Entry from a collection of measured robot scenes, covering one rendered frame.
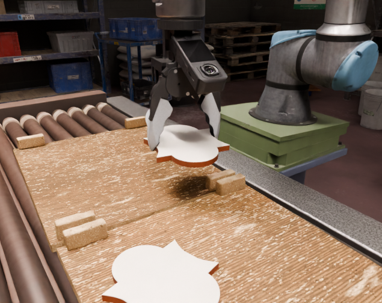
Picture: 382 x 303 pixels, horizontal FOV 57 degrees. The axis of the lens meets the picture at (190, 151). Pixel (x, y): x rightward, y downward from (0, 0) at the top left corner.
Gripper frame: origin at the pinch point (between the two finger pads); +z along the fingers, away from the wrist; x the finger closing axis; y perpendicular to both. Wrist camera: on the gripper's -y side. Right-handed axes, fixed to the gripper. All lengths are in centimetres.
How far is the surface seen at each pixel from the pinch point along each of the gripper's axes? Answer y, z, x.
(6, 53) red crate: 409, 35, 59
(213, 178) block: -1.5, 6.9, -4.7
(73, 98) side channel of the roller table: 72, 8, 13
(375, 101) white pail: 198, 75, -285
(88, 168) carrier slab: 16.7, 9.4, 15.4
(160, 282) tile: -20.7, 8.2, 11.5
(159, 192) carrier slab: 1.9, 9.4, 4.7
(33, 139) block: 32.9, 7.4, 25.4
